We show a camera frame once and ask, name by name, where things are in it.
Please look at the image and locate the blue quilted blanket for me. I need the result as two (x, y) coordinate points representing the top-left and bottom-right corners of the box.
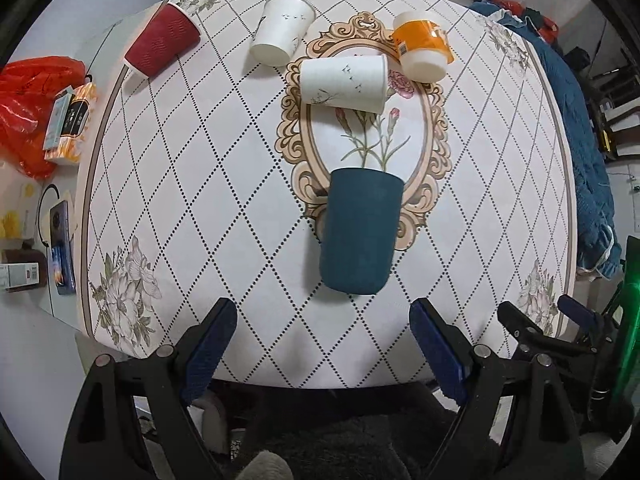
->
(469, 0), (622, 282)

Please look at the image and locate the small black and teal box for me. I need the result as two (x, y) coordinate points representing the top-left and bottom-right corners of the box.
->
(43, 87), (91, 152)

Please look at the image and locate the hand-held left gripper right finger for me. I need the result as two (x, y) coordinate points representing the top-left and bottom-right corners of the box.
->
(408, 298), (587, 480)

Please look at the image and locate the red ribbed paper cup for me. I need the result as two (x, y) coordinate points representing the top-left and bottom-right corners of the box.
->
(124, 2), (201, 79)

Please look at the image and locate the black cable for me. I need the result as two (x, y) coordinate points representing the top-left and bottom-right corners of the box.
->
(38, 183), (76, 248)

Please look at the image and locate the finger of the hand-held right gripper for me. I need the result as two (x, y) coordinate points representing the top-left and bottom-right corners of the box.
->
(497, 301), (597, 377)
(557, 294), (622, 343)

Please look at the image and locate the red plastic bag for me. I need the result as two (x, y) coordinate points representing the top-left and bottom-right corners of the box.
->
(0, 57), (87, 181)

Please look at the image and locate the floral diamond pattern tablecloth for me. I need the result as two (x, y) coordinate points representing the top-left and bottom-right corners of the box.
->
(75, 0), (577, 392)

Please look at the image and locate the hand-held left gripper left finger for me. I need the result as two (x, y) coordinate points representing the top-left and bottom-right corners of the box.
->
(59, 298), (238, 480)

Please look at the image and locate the dark teal cup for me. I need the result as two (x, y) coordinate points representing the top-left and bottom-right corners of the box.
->
(319, 167), (405, 295)

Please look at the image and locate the orange and white cup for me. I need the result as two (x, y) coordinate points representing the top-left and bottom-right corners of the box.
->
(391, 10), (455, 83)

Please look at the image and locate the blue smartphone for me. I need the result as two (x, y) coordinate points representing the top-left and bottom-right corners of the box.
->
(48, 199), (79, 296)

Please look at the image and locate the red cloth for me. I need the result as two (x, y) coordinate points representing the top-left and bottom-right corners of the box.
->
(492, 0), (558, 38)

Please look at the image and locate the small white carton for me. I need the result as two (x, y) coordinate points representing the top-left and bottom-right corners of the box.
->
(0, 262), (41, 292)

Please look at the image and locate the orange tissue pack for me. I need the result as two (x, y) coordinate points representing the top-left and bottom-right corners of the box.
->
(44, 82), (99, 166)

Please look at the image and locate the white paper cup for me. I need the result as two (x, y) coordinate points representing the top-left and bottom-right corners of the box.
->
(299, 53), (389, 114)
(249, 0), (316, 67)

